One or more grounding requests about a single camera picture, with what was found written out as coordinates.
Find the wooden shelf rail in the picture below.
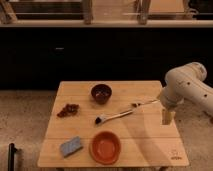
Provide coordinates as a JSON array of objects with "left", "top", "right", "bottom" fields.
[{"left": 0, "top": 0, "right": 213, "bottom": 29}]

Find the dark maroon bowl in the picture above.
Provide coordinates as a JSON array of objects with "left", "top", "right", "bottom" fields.
[{"left": 91, "top": 84, "right": 112, "bottom": 104}]

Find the orange red bowl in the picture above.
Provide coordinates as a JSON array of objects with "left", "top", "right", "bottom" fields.
[{"left": 89, "top": 131, "right": 121, "bottom": 165}]

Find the black pole object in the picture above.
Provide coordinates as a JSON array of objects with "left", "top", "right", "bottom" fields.
[{"left": 8, "top": 143, "right": 18, "bottom": 171}]

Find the wooden folding table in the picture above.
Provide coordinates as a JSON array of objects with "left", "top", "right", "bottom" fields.
[{"left": 38, "top": 81, "right": 189, "bottom": 168}]

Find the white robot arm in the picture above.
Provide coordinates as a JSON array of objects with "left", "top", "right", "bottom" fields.
[{"left": 158, "top": 62, "right": 213, "bottom": 125}]

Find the brush with light handle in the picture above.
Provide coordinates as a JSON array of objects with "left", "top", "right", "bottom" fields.
[{"left": 95, "top": 109, "right": 134, "bottom": 125}]

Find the blue grey sponge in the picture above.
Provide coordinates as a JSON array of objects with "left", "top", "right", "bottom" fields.
[{"left": 60, "top": 136, "right": 83, "bottom": 157}]

